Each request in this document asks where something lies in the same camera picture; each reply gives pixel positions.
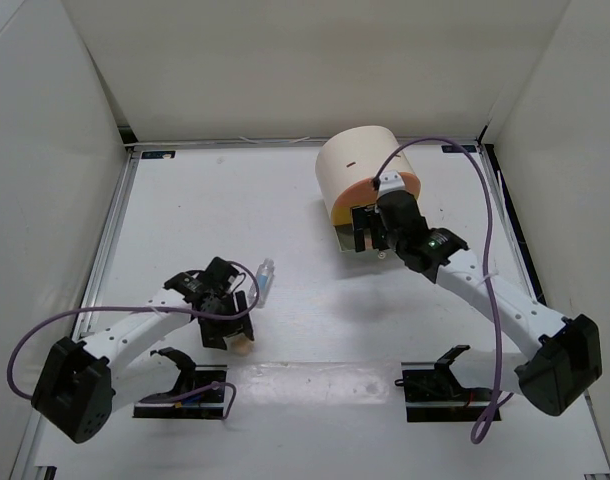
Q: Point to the clear bottle blue label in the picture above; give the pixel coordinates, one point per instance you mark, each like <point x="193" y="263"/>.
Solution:
<point x="259" y="291"/>

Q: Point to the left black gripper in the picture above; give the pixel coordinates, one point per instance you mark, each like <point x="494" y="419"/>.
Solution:
<point x="212" y="336"/>

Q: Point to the pale bottom drawer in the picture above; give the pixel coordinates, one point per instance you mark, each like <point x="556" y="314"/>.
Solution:
<point x="346" y="243"/>

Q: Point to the yellow drawer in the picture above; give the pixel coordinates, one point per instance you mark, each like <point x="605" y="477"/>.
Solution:
<point x="341" y="214"/>

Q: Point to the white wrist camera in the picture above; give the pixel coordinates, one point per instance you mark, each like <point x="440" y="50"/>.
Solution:
<point x="234" y="282"/>
<point x="388" y="182"/>

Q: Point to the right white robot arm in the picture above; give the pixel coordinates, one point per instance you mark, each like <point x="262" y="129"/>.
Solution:
<point x="559" y="357"/>

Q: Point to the cream round drawer cabinet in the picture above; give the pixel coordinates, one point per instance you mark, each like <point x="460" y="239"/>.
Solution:
<point x="350" y="156"/>

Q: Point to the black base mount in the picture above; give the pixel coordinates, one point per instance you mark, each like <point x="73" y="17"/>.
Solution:
<point x="430" y="400"/>
<point x="191" y="397"/>

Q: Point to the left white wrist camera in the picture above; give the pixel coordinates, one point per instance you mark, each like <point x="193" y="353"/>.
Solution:
<point x="234" y="282"/>

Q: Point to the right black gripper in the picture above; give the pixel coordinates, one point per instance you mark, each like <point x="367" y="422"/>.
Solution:
<point x="359" y="216"/>

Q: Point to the beige makeup sponge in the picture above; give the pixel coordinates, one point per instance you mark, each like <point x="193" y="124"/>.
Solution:
<point x="242" y="346"/>

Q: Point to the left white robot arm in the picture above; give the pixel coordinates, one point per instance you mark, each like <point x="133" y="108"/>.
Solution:
<point x="83" y="382"/>

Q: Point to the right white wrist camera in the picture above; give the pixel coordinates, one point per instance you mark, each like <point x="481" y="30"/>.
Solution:
<point x="388" y="182"/>

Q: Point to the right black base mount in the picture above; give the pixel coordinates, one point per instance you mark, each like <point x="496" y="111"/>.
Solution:
<point x="430" y="400"/>

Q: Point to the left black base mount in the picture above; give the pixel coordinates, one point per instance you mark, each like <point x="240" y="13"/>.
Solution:
<point x="191" y="397"/>

